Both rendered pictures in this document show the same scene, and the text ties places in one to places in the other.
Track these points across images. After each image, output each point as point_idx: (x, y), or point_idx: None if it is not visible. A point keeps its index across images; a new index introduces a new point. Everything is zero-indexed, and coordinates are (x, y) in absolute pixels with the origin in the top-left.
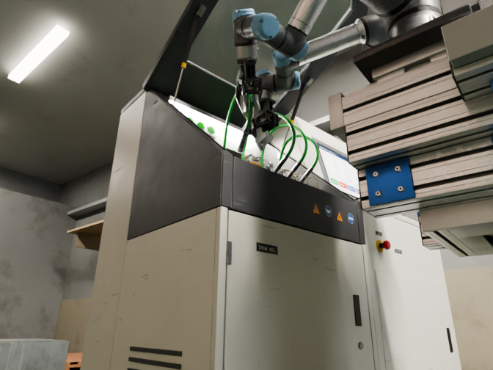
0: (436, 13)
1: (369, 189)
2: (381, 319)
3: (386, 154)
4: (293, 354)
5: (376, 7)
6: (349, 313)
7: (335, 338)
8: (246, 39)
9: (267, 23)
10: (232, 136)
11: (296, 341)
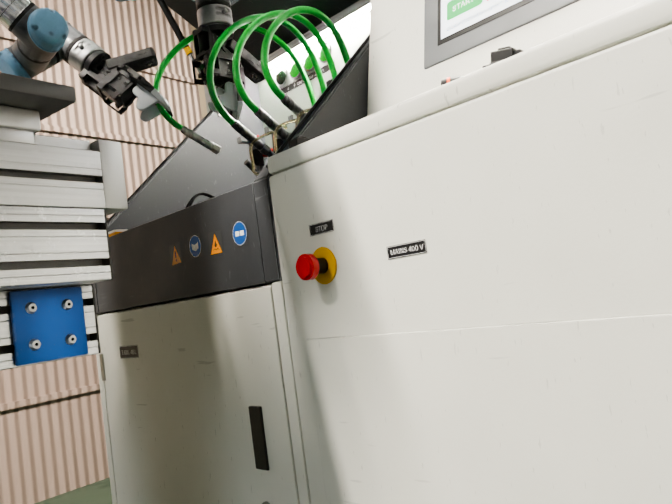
0: None
1: None
2: (324, 464)
3: None
4: (167, 491)
5: None
6: (243, 442)
7: (220, 483)
8: (61, 60)
9: (4, 71)
10: (362, 28)
11: (169, 475)
